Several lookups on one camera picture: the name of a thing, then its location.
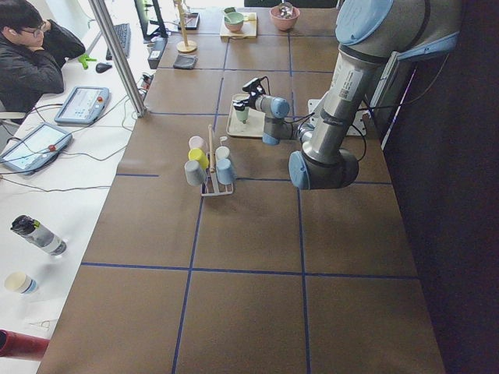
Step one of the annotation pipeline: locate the green plastic toy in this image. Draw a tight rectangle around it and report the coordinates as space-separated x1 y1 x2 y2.
78 54 97 70

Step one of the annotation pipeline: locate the black keyboard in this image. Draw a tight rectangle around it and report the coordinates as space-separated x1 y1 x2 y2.
113 23 131 58

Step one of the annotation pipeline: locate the pink ice bowl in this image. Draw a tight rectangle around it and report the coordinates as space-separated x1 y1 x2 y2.
270 2 300 31

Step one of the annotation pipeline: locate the green bowl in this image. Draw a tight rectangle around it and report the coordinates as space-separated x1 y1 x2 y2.
224 12 244 33

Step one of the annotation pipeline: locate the lower blue teach pendant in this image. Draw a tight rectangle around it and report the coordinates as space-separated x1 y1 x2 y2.
1 122 73 175

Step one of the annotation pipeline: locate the grey folded cloth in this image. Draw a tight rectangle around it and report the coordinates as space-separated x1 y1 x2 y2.
172 54 197 70

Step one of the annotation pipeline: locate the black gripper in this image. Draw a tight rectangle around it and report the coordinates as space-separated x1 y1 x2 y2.
232 90 262 111

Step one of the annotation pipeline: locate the grey cup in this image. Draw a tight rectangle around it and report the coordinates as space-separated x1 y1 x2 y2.
184 160 207 186

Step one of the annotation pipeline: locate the metal ice scoop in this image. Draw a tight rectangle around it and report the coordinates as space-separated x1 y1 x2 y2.
278 2 293 19

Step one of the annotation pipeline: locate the light blue cup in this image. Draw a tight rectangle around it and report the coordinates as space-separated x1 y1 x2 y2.
216 158 235 185

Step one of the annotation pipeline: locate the cream rabbit tray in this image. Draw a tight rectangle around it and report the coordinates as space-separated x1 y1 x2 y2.
226 104 265 139

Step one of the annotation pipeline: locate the dark metal glass tray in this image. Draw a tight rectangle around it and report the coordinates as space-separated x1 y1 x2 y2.
184 12 200 31

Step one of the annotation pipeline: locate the green cup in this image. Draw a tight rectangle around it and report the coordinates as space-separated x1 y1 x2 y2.
234 107 249 124

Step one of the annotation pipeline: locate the paper cup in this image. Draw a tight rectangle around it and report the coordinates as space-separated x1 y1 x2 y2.
4 271 38 295

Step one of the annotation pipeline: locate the upper blue teach pendant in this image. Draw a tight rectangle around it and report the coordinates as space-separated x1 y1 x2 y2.
54 86 110 126

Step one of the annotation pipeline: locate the wooden cutting board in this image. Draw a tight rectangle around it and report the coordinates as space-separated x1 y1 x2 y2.
220 12 258 38

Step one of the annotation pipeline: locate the white cup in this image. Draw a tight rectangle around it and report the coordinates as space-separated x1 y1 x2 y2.
215 146 231 162

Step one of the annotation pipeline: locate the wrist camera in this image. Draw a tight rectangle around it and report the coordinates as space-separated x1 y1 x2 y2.
242 76 267 96

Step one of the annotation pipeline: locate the red cylinder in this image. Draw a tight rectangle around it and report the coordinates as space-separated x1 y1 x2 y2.
1 330 50 361

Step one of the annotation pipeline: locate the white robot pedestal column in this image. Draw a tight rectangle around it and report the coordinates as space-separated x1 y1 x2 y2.
307 99 369 136

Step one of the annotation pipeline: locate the seated person in black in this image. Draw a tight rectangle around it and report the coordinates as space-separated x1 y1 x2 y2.
1 1 86 113

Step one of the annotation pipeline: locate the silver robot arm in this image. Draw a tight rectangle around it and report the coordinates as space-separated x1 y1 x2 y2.
233 1 462 189

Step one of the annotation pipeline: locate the yellow cup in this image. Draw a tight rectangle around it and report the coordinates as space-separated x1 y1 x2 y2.
188 148 210 170

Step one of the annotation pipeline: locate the black monitor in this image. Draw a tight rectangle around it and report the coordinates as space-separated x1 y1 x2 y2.
134 0 168 41

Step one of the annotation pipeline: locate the clear water bottle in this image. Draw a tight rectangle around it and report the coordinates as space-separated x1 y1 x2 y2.
10 215 66 256

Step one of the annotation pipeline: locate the aluminium frame post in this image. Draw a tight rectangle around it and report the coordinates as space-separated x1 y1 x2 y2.
89 0 147 118

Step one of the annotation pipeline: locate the black box with label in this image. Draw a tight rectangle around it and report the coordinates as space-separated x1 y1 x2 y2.
147 37 168 69

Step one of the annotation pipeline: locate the pink cup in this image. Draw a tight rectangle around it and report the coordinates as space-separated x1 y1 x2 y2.
188 136 209 153

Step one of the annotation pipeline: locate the black computer mouse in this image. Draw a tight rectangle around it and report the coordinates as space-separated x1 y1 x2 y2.
95 62 112 74

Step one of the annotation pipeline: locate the blue teach pendant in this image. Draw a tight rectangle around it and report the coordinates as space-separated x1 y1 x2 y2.
1 122 73 175
54 86 110 126

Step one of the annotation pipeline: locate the wooden mug tree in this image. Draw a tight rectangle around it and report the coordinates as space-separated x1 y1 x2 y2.
174 0 197 54

